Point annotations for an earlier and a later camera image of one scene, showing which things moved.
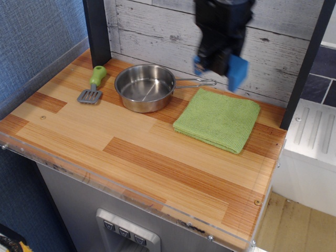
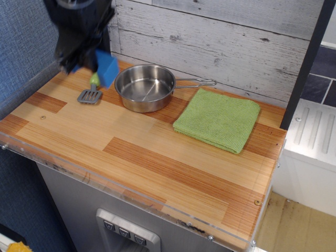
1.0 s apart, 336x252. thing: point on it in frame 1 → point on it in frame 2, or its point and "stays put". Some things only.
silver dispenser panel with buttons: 118,234 stays put
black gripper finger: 209,60 → 68,63
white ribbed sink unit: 306,172 stays put
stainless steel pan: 149,88 stays put
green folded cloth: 226,122 stays put
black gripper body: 223,24 → 83,26
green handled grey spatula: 93,96 stays put
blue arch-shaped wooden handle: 236,70 → 107,66
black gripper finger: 219,62 → 88,59
